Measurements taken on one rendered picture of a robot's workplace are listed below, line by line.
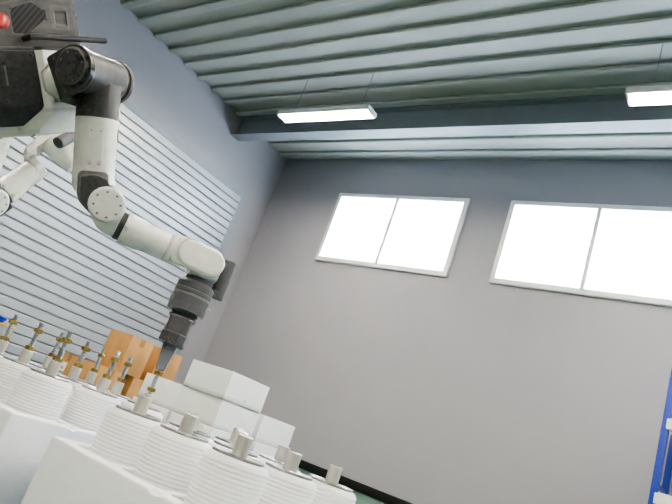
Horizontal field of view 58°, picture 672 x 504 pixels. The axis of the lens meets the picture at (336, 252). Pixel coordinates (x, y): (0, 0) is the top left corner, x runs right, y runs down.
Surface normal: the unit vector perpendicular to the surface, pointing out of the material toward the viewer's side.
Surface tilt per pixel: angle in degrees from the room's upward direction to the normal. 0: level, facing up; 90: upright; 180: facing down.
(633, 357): 90
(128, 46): 90
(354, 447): 90
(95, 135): 104
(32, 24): 89
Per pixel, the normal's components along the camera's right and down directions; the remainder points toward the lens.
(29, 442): 0.78, 0.08
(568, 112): -0.51, -0.43
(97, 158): 0.34, 0.08
